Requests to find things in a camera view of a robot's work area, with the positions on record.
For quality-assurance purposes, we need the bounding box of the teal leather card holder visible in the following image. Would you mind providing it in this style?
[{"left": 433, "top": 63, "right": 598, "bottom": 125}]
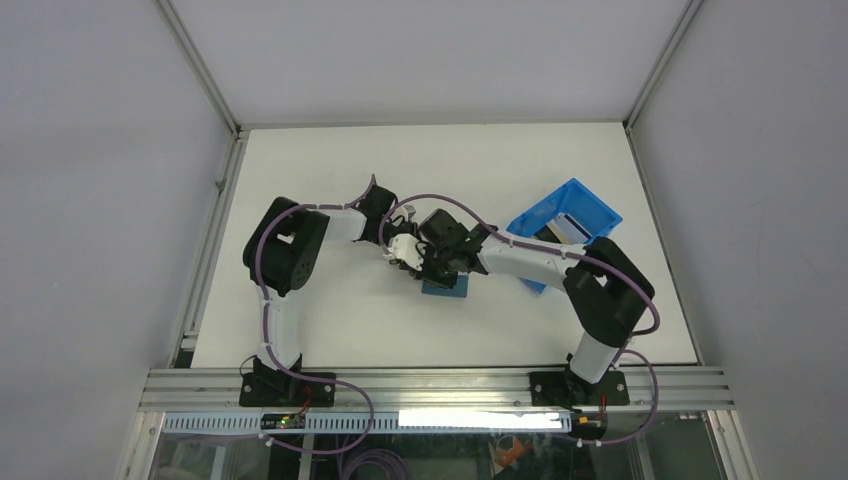
[{"left": 421, "top": 275, "right": 469, "bottom": 298}]

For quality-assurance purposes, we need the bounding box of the blue plastic bin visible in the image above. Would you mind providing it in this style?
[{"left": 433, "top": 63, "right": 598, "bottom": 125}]
[{"left": 507, "top": 178, "right": 623, "bottom": 253}]

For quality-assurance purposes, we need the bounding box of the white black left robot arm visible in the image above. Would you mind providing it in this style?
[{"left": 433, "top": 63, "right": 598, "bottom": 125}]
[{"left": 242, "top": 185, "right": 397, "bottom": 406}]

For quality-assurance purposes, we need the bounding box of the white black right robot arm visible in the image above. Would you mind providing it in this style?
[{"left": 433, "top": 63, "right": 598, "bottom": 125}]
[{"left": 417, "top": 209, "right": 656, "bottom": 405}]

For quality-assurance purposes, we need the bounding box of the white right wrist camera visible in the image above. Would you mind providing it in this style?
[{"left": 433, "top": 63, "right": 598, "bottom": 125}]
[{"left": 384, "top": 233, "right": 424, "bottom": 272}]

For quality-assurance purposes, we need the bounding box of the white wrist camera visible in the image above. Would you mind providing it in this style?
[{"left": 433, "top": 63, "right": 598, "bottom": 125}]
[
  {"left": 393, "top": 203, "right": 416, "bottom": 221},
  {"left": 384, "top": 233, "right": 424, "bottom": 272}
]

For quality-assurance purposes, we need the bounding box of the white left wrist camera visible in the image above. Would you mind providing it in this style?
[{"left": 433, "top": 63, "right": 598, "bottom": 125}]
[{"left": 393, "top": 203, "right": 416, "bottom": 221}]

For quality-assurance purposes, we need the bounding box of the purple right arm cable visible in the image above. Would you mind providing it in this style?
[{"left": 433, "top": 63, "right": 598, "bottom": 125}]
[{"left": 378, "top": 193, "right": 662, "bottom": 446}]

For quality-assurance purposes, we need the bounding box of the white slotted cable duct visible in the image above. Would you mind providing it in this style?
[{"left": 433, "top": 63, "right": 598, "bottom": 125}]
[{"left": 162, "top": 409, "right": 571, "bottom": 436}]

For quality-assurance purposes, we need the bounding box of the aluminium front mounting rail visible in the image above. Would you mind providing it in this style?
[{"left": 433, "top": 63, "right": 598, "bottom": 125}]
[{"left": 138, "top": 365, "right": 736, "bottom": 412}]

